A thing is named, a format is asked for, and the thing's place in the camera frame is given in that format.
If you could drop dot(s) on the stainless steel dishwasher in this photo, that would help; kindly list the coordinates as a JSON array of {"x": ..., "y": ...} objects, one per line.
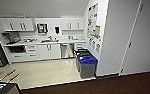
[{"x": 67, "y": 51}]

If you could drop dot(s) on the green lid waste bin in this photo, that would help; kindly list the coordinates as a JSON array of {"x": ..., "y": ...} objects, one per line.
[{"x": 83, "y": 54}]

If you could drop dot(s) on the blue lid recycling bin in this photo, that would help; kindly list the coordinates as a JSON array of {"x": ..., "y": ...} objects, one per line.
[{"x": 87, "y": 68}]

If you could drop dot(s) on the chrome sink faucet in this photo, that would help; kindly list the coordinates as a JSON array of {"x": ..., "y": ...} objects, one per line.
[{"x": 50, "y": 38}]

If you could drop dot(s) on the white wide drawer stack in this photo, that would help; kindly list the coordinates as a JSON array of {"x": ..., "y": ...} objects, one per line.
[{"x": 32, "y": 52}]

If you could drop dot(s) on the black built-in microwave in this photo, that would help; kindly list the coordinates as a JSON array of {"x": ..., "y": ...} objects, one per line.
[{"x": 16, "y": 49}]

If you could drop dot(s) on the bottle on cabinet top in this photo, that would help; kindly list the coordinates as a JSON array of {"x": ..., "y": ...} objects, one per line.
[{"x": 24, "y": 16}]

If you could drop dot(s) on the white door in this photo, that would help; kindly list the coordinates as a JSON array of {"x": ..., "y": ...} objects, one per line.
[{"x": 144, "y": 40}]

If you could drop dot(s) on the white wall cabinet, two doors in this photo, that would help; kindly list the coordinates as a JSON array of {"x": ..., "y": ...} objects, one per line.
[{"x": 17, "y": 24}]

